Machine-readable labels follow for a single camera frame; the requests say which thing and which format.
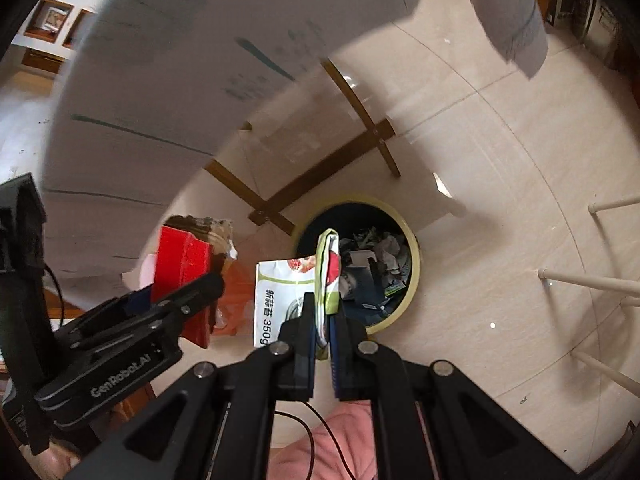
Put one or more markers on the orange plastic bag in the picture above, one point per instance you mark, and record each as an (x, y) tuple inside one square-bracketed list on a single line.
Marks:
[(230, 305)]

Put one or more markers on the wooden television cabinet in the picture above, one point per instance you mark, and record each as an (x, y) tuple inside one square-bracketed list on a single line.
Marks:
[(42, 60)]

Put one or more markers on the white wall niche shelf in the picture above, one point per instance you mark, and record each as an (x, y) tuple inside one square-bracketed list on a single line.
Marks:
[(80, 15)]

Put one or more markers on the dark trash bin yellow rim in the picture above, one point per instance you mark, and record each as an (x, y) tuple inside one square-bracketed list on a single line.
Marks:
[(400, 305)]

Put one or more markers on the blue stool white legs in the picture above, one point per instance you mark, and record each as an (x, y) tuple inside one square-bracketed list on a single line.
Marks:
[(590, 280)]

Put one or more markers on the person's pink trouser leg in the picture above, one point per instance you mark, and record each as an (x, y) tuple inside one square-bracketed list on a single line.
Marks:
[(330, 440)]

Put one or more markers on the table with tree tablecloth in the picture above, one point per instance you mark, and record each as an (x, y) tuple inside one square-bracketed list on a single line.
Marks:
[(175, 60)]

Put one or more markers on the red box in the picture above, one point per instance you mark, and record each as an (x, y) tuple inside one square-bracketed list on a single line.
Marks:
[(182, 280)]

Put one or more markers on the brown paper bag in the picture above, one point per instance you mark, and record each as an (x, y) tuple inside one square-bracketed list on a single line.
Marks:
[(200, 225)]

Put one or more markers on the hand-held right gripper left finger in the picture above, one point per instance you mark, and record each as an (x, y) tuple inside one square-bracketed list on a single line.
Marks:
[(310, 330)]

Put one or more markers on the photo frame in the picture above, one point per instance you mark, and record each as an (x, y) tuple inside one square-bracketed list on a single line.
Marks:
[(52, 17)]

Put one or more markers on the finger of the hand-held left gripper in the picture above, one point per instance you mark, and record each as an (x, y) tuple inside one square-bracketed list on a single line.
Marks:
[(135, 300), (200, 290)]

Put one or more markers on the white printed food bag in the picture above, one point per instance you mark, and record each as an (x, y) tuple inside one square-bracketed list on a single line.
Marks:
[(277, 300)]

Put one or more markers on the pile of discarded wrappers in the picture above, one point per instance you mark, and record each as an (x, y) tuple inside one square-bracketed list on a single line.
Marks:
[(370, 270)]

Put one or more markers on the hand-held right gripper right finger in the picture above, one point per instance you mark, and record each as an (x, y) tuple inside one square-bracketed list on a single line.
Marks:
[(336, 355)]

